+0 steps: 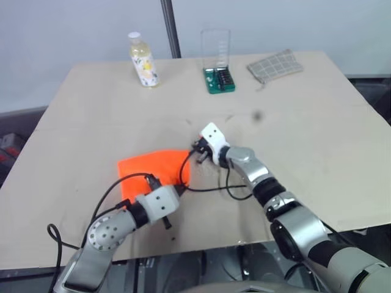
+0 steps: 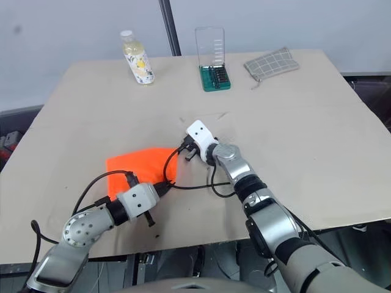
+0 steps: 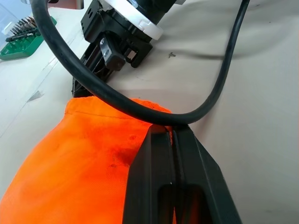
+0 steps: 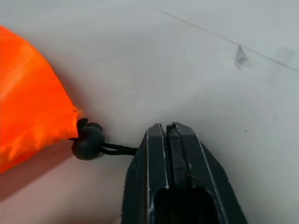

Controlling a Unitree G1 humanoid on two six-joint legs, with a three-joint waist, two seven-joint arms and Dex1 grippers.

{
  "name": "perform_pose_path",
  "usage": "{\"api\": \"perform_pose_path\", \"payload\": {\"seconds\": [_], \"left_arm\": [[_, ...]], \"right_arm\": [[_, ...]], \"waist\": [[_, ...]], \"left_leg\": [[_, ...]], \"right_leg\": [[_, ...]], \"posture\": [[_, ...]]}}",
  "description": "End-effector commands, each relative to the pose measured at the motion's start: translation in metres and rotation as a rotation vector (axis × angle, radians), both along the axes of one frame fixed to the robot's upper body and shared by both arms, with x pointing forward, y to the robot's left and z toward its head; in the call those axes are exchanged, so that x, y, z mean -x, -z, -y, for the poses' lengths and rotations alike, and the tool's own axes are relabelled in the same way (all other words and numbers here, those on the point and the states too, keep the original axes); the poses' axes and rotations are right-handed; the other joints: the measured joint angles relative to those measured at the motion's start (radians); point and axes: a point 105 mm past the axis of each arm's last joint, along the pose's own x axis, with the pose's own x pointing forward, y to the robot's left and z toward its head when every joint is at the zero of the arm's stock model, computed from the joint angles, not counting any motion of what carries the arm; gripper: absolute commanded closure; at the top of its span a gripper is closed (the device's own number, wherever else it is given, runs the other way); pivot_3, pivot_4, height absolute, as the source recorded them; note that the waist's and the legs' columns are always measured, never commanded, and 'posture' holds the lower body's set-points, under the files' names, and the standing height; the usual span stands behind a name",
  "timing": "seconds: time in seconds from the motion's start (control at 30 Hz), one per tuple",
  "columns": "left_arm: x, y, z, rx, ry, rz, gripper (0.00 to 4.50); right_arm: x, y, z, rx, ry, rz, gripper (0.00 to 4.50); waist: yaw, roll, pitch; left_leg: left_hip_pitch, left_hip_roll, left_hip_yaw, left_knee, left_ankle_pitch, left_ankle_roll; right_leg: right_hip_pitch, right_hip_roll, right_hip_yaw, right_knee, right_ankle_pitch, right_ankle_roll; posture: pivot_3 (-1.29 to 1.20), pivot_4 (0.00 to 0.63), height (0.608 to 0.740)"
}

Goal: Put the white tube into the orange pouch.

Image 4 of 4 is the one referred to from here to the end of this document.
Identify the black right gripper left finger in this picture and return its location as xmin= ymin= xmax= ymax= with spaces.
xmin=121 ymin=123 xmax=175 ymax=224

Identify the black drawstring cord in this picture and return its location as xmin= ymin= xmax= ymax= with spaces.
xmin=101 ymin=142 xmax=139 ymax=156

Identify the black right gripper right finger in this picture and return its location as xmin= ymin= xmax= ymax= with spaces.
xmin=163 ymin=121 xmax=249 ymax=224

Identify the black round cord lock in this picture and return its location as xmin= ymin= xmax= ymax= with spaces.
xmin=71 ymin=118 xmax=106 ymax=161

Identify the orange drawstring pouch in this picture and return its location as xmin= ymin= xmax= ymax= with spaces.
xmin=0 ymin=24 xmax=84 ymax=175

